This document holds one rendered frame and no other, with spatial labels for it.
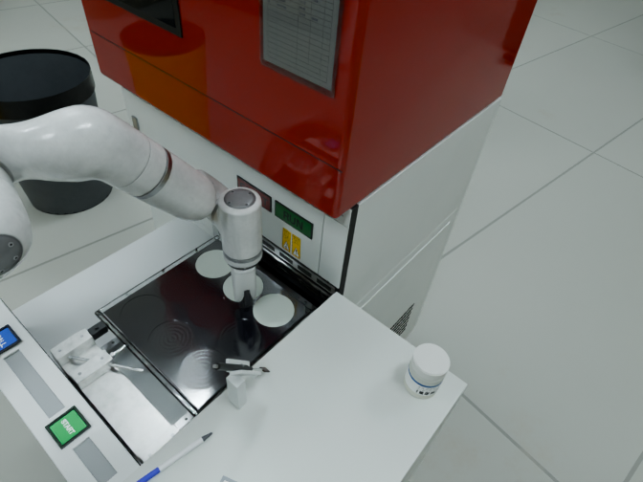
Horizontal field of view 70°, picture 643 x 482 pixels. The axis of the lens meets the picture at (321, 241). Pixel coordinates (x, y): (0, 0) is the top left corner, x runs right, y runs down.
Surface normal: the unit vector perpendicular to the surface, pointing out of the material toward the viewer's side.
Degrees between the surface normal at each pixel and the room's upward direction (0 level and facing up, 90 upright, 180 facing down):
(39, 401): 0
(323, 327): 0
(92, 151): 77
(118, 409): 0
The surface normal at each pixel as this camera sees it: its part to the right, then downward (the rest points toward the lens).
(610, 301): 0.07, -0.71
